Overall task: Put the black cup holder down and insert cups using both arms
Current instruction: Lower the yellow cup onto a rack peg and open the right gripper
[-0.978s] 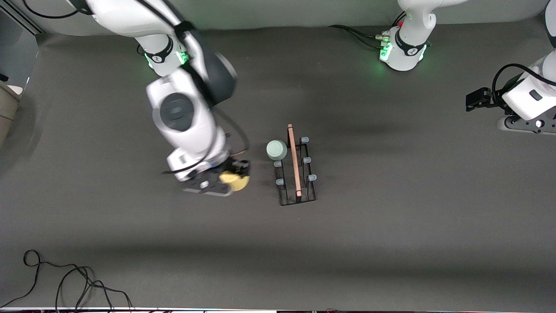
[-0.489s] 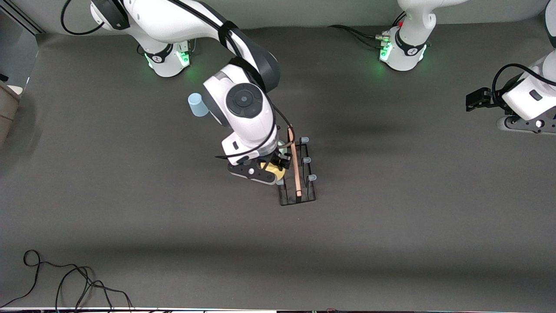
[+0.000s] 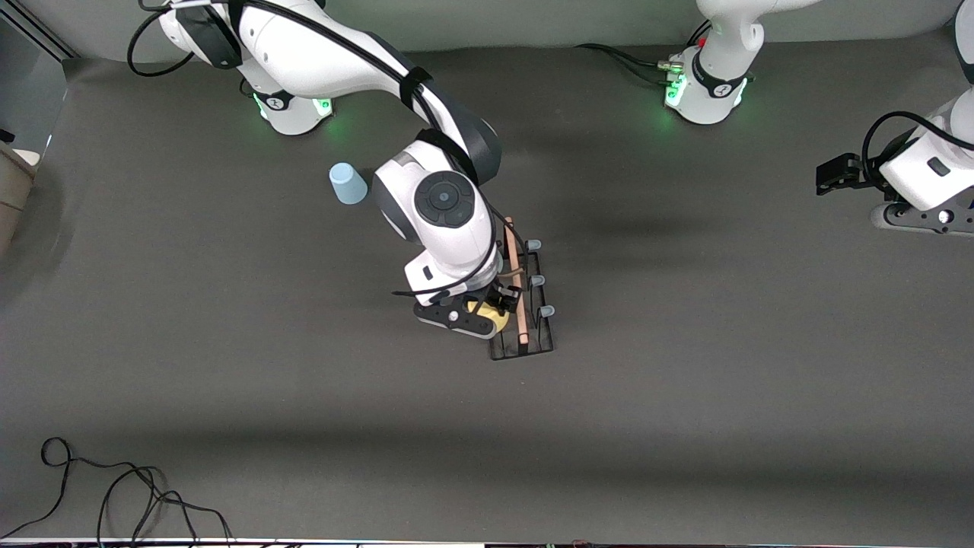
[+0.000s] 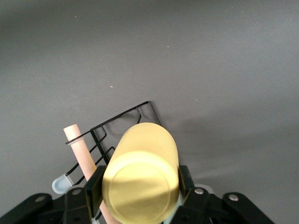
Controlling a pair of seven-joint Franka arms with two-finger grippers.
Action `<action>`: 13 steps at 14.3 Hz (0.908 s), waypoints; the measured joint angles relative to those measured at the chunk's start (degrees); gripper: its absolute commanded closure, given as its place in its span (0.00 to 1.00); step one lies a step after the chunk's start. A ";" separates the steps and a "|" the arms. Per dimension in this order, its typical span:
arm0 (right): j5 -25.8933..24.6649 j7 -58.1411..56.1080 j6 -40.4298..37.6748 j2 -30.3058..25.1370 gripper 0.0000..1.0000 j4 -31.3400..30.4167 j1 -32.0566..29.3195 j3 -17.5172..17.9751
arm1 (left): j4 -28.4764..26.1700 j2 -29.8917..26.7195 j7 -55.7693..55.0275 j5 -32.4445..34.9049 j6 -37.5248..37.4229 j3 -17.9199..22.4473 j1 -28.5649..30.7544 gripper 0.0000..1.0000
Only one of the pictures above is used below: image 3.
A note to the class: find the yellow plastic cup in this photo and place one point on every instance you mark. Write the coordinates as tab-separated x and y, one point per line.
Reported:
487	314

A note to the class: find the light blue plastic cup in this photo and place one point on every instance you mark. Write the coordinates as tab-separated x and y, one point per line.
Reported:
348	185

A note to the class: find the dark grey table cloth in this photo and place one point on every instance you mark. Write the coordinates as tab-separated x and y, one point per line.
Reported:
685	342

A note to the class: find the black frame bar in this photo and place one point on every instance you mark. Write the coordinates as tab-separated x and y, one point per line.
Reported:
46	34

